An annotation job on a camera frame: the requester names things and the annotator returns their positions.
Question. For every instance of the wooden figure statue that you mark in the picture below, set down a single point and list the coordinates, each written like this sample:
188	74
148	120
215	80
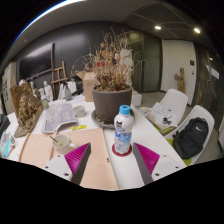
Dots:
180	80

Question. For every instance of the white wrapped sculpture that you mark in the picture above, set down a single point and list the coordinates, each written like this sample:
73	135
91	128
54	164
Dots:
127	63

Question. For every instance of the white ceramic mug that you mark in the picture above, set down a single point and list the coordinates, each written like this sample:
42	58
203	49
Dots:
63	145

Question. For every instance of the light wooden drawing board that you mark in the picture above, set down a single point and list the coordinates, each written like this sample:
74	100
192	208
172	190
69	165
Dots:
96	160
35	150

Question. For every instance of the stick in mug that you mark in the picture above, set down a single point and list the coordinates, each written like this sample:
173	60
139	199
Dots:
55	140

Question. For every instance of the dried plant in grey pot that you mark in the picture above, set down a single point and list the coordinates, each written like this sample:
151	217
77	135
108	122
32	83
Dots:
110	103

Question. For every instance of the flat round red coaster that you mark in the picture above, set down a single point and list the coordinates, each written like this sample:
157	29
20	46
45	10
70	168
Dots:
115	152

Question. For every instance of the long ceiling light strip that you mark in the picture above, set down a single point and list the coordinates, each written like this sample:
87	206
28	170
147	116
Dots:
43	15

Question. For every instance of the yellow label strip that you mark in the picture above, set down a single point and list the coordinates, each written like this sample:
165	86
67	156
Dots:
79	127

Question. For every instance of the black stacked boxes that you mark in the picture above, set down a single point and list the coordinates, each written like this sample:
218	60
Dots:
3	125

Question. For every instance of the white plaster bust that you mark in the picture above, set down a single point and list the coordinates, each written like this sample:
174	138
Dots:
22	82

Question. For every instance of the black wall screen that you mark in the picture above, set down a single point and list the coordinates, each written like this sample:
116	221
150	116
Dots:
35	61

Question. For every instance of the white cabinet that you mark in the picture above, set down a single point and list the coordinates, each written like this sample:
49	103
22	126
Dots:
8	86

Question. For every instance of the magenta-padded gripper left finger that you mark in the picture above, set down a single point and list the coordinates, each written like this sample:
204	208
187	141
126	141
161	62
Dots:
75	156

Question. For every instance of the papers on chair seat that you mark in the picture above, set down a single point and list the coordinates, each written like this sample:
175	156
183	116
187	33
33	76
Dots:
160	115

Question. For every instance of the open grey newspaper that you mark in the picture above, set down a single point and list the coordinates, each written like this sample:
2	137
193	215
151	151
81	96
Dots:
58	116

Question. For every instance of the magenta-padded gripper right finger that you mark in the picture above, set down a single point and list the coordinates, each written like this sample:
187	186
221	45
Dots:
149	158

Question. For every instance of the blue-capped plastic water bottle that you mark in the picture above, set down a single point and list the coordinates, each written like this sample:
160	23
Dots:
123	133

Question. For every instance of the white green spray bottle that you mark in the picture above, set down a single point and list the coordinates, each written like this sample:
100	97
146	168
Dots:
44	102

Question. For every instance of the white plaster figurine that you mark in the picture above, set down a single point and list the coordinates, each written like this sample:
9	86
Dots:
48	90

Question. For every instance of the white plastic chair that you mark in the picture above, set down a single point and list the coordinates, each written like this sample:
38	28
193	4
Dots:
71	87
201	111
175	100

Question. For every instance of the grey round pot saucer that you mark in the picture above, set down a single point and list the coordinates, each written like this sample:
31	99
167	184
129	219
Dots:
100	124

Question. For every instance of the brown cardboard box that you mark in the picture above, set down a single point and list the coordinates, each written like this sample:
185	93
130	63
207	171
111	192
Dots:
88	86

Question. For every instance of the round recessed ceiling light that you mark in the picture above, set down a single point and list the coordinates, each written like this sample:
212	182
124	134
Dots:
197	30
157	27

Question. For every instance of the black backpack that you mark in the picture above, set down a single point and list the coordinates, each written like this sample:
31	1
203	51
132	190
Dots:
190	138

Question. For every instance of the wooden easel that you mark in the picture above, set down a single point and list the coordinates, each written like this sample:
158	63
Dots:
59	75

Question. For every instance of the small grey round jar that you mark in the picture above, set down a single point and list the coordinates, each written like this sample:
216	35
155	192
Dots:
79	111

